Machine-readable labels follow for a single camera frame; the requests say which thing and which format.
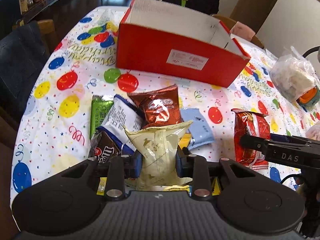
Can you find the yellow minion snack packet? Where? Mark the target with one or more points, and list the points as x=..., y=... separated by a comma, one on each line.
x=185, y=140

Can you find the wooden chair far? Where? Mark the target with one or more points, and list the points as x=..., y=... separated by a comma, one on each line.
x=229, y=23

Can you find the balloon pattern tablecloth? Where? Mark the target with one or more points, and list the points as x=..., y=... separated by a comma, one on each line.
x=54, y=132

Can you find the red snack packet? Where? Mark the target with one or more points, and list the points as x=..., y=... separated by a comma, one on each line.
x=250, y=124

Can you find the red cardboard box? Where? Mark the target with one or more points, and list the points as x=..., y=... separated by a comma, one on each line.
x=168, y=39

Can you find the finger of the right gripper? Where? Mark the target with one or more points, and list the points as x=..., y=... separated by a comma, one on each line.
x=258, y=145

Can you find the dark jeans on chair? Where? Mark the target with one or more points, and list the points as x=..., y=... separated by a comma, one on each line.
x=23, y=56

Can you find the brown m&m's packet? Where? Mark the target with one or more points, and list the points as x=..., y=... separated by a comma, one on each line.
x=103, y=148

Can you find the green snack packet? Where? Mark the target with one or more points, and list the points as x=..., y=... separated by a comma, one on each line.
x=99, y=111

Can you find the light blue snack packet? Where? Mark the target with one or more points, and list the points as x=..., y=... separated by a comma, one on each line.
x=201, y=133

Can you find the pink cloth on chair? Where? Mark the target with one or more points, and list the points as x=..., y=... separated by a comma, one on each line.
x=243, y=31

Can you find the copper red foil snack bag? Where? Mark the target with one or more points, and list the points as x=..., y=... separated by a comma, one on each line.
x=161, y=107

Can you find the white blue snack packet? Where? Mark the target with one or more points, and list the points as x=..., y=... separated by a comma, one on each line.
x=122, y=114

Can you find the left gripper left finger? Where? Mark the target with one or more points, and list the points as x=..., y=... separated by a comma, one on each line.
x=122, y=167

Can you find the wooden chair left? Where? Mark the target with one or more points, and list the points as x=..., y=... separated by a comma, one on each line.
x=48, y=34

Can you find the cream star snack packet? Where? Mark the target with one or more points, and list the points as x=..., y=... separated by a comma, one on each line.
x=158, y=146

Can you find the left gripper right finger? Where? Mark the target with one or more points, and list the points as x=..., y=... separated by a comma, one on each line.
x=195, y=167

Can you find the wooden chair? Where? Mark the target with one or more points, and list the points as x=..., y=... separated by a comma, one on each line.
x=48, y=34
x=229, y=23

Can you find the clear plastic bag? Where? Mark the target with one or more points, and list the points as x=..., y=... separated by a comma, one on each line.
x=295, y=78

